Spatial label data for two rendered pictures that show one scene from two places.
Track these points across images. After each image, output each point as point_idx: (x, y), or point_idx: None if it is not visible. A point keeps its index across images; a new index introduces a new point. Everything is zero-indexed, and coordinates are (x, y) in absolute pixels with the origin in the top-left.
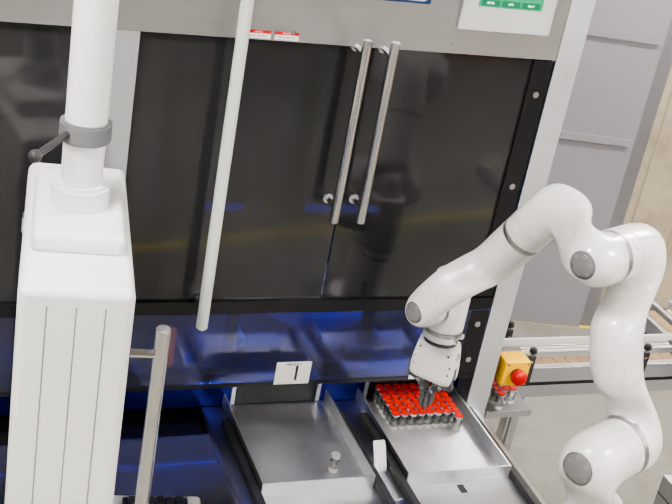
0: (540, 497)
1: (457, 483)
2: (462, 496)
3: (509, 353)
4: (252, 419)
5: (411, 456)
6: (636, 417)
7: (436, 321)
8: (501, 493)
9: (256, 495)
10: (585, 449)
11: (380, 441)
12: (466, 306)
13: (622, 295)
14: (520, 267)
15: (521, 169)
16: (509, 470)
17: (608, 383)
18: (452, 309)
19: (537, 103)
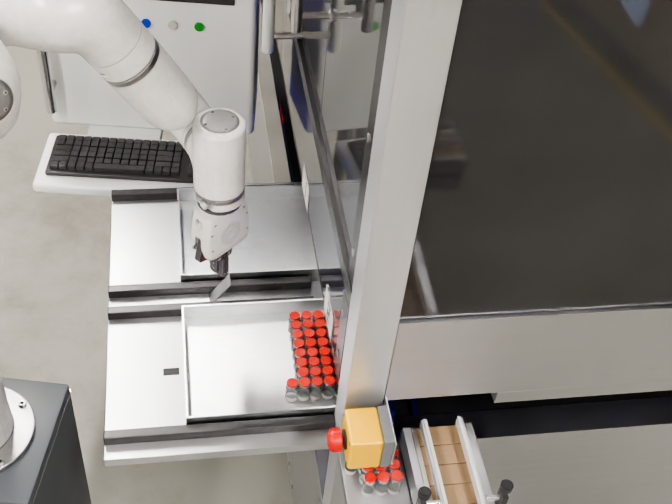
0: (142, 455)
1: (181, 369)
2: (156, 367)
3: (371, 420)
4: (305, 213)
5: (235, 335)
6: None
7: (177, 139)
8: (156, 411)
9: (168, 188)
10: None
11: (228, 281)
12: (197, 161)
13: None
14: (129, 104)
15: (375, 118)
16: (186, 421)
17: None
18: (188, 146)
19: (389, 10)
